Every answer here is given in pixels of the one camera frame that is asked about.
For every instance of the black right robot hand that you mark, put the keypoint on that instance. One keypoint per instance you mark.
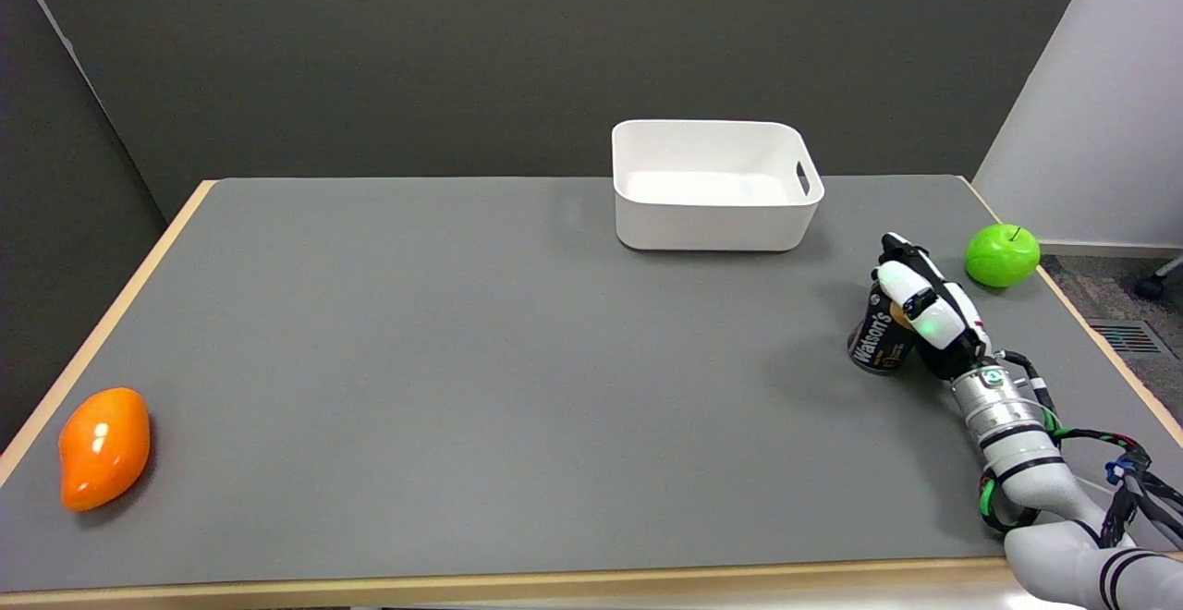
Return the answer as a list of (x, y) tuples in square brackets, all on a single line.
[(929, 310)]

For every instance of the black Watson's soda can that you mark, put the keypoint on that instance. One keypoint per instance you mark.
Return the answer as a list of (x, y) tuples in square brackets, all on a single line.
[(880, 337)]

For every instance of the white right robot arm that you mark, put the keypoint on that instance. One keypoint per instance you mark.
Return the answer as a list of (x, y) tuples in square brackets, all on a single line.
[(1035, 471)]

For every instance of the green apple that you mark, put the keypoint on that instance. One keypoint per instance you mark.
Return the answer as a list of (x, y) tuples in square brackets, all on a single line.
[(1001, 255)]

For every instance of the metal floor vent grate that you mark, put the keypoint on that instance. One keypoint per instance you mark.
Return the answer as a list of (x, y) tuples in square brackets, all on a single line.
[(1127, 337)]

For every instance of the black chair caster leg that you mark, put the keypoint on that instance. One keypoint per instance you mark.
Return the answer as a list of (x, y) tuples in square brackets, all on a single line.
[(1157, 281)]

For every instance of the white plastic bin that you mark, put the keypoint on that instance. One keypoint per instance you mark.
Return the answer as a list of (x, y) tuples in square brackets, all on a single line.
[(713, 183)]

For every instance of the orange mango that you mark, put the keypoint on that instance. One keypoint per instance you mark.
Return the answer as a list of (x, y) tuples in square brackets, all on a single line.
[(103, 447)]

